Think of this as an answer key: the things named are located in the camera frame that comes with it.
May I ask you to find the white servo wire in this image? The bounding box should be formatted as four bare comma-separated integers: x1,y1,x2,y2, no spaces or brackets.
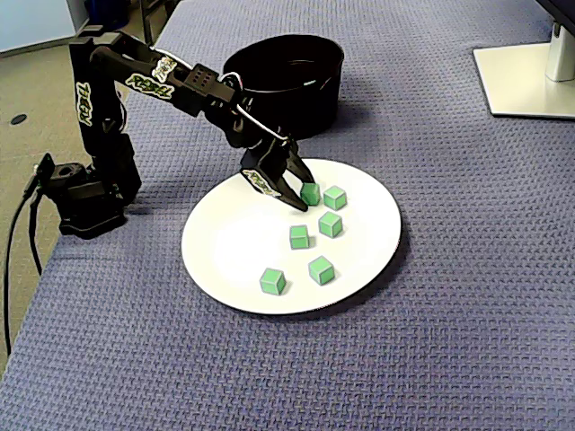
222,71,288,140

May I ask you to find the white monitor stand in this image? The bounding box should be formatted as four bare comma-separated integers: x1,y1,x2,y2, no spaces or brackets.
472,20,575,120

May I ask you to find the black monitor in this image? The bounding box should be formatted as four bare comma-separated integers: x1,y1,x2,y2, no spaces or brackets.
534,0,575,23

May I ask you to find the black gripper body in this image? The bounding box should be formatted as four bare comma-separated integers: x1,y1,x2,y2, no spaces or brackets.
222,111,297,180

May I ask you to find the blue bin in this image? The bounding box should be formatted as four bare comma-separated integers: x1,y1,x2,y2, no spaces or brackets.
84,0,129,31

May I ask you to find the green foam cube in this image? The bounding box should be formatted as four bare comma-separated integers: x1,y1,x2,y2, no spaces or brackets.
288,224,311,251
307,255,336,286
299,181,321,207
259,267,288,297
317,211,344,239
323,185,349,211

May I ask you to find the blue waffle cloth mat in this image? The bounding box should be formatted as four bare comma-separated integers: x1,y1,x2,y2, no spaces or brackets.
0,0,575,431

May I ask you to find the black cable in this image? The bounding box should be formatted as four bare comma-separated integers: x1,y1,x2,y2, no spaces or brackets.
27,192,45,276
2,192,35,356

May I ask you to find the white round plate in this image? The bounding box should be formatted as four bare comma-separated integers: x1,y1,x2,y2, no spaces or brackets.
180,157,403,315

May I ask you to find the black bucket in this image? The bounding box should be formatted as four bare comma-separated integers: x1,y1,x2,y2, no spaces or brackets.
222,34,346,143

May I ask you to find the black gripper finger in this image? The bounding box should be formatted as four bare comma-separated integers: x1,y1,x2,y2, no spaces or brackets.
284,149,315,186
240,167,309,214

